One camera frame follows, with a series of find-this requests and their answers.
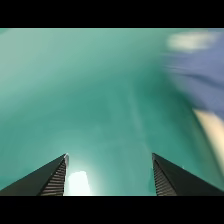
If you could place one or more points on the purple T-shirt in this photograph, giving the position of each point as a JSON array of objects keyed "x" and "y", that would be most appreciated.
[{"x": 203, "y": 76}]

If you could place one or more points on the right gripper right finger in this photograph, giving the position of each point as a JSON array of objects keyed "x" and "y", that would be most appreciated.
[{"x": 173, "y": 180}]

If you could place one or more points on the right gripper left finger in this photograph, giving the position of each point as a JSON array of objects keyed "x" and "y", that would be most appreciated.
[{"x": 46, "y": 180}]

